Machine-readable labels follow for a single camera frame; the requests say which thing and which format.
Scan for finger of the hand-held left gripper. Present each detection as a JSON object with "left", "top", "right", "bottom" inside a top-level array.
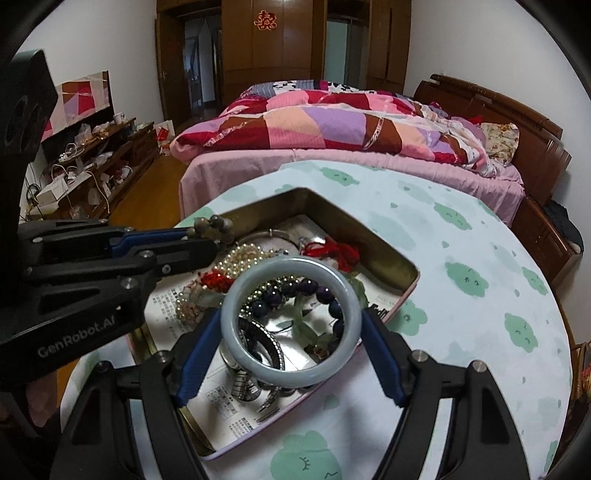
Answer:
[
  {"left": 23, "top": 240, "right": 222, "bottom": 289},
  {"left": 18, "top": 220, "right": 204, "bottom": 259}
]

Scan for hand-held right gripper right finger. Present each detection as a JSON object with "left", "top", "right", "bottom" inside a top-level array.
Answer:
[{"left": 361, "top": 307, "right": 532, "bottom": 480}]

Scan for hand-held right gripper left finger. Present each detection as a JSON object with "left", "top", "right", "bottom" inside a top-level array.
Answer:
[{"left": 48, "top": 307, "right": 222, "bottom": 480}]

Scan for red and clear bead bracelet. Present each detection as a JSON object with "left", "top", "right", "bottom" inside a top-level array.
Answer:
[{"left": 175, "top": 271, "right": 236, "bottom": 333}]

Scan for brown bead bracelet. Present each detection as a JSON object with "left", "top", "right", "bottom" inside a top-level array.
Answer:
[{"left": 191, "top": 215, "right": 235, "bottom": 243}]

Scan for pale grey jade bangle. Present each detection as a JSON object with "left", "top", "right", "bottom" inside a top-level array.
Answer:
[{"left": 221, "top": 258, "right": 363, "bottom": 387}]

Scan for silver rhinestone bangle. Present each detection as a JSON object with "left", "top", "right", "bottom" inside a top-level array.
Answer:
[{"left": 222, "top": 318, "right": 296, "bottom": 411}]

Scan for green jade bracelet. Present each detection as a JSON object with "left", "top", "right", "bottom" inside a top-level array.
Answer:
[{"left": 277, "top": 272, "right": 370, "bottom": 358}]

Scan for dark purple bead bracelet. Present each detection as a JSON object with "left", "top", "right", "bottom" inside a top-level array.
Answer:
[{"left": 240, "top": 276, "right": 347, "bottom": 342}]

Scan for pink tin box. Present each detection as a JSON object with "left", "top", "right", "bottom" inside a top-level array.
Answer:
[{"left": 127, "top": 187, "right": 421, "bottom": 462}]

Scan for white cardboard box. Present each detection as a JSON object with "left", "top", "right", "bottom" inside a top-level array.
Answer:
[{"left": 34, "top": 178, "right": 70, "bottom": 206}]

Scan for red and white patchwork cloth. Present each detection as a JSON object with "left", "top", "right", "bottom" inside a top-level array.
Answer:
[{"left": 41, "top": 70, "right": 114, "bottom": 139}]

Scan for low wooden cabinet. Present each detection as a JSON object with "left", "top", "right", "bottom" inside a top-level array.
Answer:
[{"left": 21, "top": 117, "right": 160, "bottom": 220}]

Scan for pink bed sheet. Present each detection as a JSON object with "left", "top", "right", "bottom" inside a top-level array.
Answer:
[{"left": 178, "top": 150, "right": 527, "bottom": 227}]

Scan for red and white paper bag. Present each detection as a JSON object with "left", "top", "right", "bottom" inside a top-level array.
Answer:
[{"left": 154, "top": 119, "right": 176, "bottom": 146}]

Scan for patchwork quilt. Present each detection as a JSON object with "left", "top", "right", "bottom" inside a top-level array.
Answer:
[{"left": 170, "top": 79, "right": 492, "bottom": 178}]

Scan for wooden nightstand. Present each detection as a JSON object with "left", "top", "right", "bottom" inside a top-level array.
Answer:
[{"left": 512, "top": 198, "right": 585, "bottom": 287}]

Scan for wicker chair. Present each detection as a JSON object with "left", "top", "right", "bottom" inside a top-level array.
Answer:
[{"left": 569, "top": 340, "right": 591, "bottom": 407}]

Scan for dark clothes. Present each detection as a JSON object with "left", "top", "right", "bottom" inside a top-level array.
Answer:
[{"left": 545, "top": 200, "right": 585, "bottom": 254}]

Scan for wooden wardrobe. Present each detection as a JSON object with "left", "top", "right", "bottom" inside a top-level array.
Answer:
[{"left": 154, "top": 0, "right": 411, "bottom": 123}]

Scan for red paper decoration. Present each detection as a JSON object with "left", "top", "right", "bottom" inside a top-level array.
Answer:
[{"left": 253, "top": 10, "right": 279, "bottom": 32}]

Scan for floral pillow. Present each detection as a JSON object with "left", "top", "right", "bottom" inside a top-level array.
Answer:
[{"left": 480, "top": 122, "right": 520, "bottom": 168}]

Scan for white cable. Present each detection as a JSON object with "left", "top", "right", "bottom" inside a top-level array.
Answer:
[{"left": 90, "top": 171, "right": 112, "bottom": 217}]

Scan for red string bracelet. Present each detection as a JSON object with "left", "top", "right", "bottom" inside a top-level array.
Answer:
[{"left": 300, "top": 237, "right": 361, "bottom": 273}]

